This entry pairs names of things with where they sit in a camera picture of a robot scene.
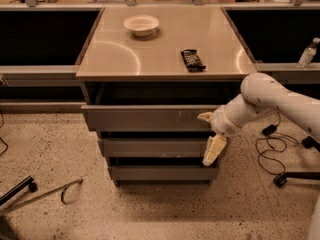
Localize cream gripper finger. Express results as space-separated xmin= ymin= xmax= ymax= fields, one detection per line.
xmin=202 ymin=135 xmax=227 ymax=166
xmin=197 ymin=112 xmax=213 ymax=123

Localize grey top drawer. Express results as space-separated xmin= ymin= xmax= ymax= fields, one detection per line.
xmin=81 ymin=105 xmax=216 ymax=132

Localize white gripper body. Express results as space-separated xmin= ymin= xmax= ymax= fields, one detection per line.
xmin=210 ymin=106 xmax=241 ymax=138

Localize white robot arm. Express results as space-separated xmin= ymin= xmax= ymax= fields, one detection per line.
xmin=188 ymin=73 xmax=320 ymax=240

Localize black caster leg left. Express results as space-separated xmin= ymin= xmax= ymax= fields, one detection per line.
xmin=0 ymin=176 xmax=38 ymax=206

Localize grey middle drawer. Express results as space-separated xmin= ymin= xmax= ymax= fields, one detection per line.
xmin=98 ymin=138 xmax=208 ymax=158

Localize grey bottom drawer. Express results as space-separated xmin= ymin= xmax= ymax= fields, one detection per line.
xmin=108 ymin=166 xmax=218 ymax=181

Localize grey drawer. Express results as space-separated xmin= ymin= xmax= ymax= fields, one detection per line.
xmin=108 ymin=166 xmax=218 ymax=181
xmin=98 ymin=138 xmax=208 ymax=158
xmin=81 ymin=105 xmax=216 ymax=132

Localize black chair base leg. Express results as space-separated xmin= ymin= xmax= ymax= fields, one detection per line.
xmin=273 ymin=136 xmax=320 ymax=188

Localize black cable on floor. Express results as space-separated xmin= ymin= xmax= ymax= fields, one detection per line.
xmin=255 ymin=112 xmax=300 ymax=177

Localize grey metal rod with hook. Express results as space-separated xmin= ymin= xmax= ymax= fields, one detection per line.
xmin=0 ymin=178 xmax=83 ymax=217

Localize black snack bar wrapper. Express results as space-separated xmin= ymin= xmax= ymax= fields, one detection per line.
xmin=180 ymin=49 xmax=206 ymax=72

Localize black power adapter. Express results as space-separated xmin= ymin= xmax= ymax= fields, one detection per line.
xmin=262 ymin=124 xmax=277 ymax=137

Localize clear plastic water bottle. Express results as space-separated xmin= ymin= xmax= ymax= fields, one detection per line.
xmin=297 ymin=37 xmax=320 ymax=69

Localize grey metal drawer cabinet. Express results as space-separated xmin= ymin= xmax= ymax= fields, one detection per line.
xmin=76 ymin=5 xmax=255 ymax=185

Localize white bowl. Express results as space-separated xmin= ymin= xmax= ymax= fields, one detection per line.
xmin=123 ymin=15 xmax=159 ymax=37

